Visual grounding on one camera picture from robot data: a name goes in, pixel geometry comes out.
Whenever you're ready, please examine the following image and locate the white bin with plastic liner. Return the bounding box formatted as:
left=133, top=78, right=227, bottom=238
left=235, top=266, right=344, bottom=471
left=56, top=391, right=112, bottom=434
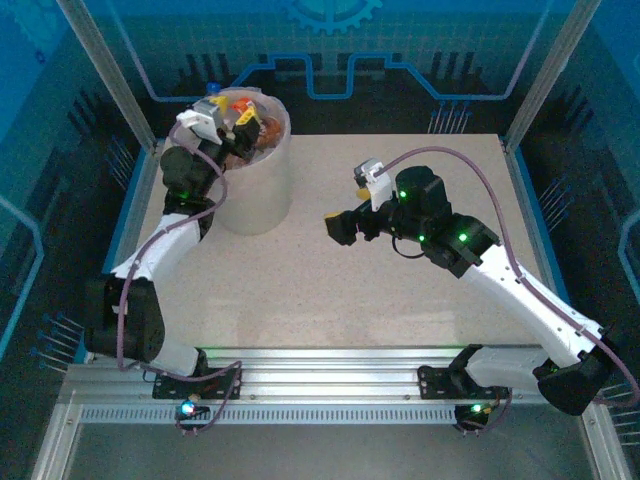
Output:
left=192, top=85, right=294, bottom=236

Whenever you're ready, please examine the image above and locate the small LED control board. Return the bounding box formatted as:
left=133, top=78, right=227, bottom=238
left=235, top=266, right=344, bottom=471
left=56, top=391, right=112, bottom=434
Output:
left=455, top=402, right=494, bottom=422
left=175, top=397, right=211, bottom=420

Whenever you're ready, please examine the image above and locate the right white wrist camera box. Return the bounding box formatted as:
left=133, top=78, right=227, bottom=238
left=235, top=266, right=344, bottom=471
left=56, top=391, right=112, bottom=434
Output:
left=352, top=158, right=392, bottom=211

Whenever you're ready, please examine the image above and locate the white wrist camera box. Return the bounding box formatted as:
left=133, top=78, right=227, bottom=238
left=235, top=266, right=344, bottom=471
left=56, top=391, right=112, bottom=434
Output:
left=352, top=158, right=392, bottom=211
left=176, top=96, right=222, bottom=145

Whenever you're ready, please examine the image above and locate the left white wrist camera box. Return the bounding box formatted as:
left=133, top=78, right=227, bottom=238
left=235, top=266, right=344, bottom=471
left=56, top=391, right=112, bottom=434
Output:
left=176, top=96, right=222, bottom=145

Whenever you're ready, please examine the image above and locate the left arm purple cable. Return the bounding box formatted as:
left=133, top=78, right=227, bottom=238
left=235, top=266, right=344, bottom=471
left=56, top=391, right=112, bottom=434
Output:
left=117, top=122, right=229, bottom=374

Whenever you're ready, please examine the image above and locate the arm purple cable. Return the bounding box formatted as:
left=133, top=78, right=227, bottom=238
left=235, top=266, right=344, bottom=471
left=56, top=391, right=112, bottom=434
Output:
left=379, top=148, right=640, bottom=405
left=117, top=122, right=229, bottom=374

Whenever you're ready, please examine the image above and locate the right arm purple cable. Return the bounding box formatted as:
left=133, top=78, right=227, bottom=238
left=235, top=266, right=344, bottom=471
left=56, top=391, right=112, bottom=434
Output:
left=379, top=148, right=640, bottom=405

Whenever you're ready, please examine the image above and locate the aluminium frame post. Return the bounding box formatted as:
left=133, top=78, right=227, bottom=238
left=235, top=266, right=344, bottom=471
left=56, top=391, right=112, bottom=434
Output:
left=504, top=0, right=604, bottom=151
left=55, top=0, right=151, bottom=146

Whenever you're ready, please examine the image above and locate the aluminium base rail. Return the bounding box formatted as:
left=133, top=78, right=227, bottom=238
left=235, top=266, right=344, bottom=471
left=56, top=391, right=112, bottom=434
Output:
left=59, top=347, right=601, bottom=407

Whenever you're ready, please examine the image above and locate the slotted grey cable duct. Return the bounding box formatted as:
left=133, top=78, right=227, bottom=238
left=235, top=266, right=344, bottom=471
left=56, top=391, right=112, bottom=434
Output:
left=78, top=404, right=589, bottom=426

